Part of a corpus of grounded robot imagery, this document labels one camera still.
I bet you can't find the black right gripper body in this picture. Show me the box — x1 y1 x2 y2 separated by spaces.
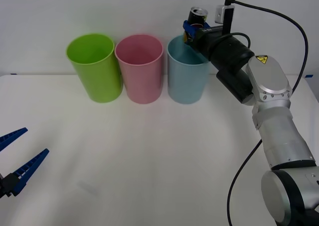
191 23 226 60

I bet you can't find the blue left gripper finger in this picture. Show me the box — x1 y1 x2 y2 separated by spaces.
4 148 50 197
0 127 28 152

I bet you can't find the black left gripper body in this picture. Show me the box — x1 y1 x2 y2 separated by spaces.
0 173 10 200

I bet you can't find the black drink can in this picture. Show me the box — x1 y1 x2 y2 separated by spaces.
182 7 209 46

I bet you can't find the pale blue plastic bin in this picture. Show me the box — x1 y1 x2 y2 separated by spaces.
166 34 212 105

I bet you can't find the pink plastic bin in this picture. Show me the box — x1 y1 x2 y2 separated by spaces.
114 34 164 105

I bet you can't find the green plastic bin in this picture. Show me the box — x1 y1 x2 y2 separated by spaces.
66 33 124 104

